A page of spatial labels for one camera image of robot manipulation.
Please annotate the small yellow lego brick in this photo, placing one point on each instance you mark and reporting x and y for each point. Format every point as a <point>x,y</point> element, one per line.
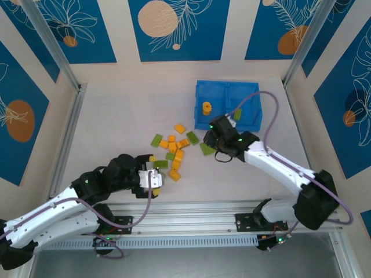
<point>171,138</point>

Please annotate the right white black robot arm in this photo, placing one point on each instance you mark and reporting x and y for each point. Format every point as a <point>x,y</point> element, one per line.
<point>275,168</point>

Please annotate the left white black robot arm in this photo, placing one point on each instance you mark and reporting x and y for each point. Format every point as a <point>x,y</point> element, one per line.
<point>43,220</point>

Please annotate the yellow round lego piece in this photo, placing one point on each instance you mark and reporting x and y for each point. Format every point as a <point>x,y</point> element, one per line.
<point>206,108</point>

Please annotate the blue two-compartment plastic bin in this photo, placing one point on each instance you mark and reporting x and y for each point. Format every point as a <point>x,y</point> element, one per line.
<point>216,95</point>

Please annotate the small black electronics board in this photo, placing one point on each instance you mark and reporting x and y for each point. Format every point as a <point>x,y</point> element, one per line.
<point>101,242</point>
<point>266,242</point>

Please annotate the grey metal sheet panel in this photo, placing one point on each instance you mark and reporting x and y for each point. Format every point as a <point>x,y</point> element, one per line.
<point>188,265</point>

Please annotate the blue poster cream circle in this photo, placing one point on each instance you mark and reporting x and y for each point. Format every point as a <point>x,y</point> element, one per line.
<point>203,43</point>

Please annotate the blue poster large orange circle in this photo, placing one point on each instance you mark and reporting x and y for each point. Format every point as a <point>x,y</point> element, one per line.
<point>17,159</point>

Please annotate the blue poster small orange circle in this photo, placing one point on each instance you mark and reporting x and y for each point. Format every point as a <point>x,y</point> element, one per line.
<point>333,130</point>

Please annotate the blue poster fern leaf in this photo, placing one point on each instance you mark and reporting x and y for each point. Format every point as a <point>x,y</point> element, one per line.
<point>266,29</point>

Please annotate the blue lily outline poster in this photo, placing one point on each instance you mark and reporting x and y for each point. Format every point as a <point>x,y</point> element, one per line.
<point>95,29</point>

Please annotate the wide aluminium base rail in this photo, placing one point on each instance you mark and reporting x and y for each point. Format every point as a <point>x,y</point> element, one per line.
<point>188,220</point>

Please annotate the aluminium side rail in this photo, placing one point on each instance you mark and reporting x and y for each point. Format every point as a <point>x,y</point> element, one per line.
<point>302,130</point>
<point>72,130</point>

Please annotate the aluminium frame post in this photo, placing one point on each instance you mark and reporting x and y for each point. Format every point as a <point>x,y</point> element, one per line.
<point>54,43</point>
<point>312,43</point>

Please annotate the aluminium frame bar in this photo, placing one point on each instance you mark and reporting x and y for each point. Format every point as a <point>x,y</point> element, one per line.
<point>340,260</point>
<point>26,273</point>

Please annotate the blue floral wall poster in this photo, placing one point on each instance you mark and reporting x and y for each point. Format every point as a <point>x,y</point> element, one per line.
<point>17,29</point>
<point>347,34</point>
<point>366,220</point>

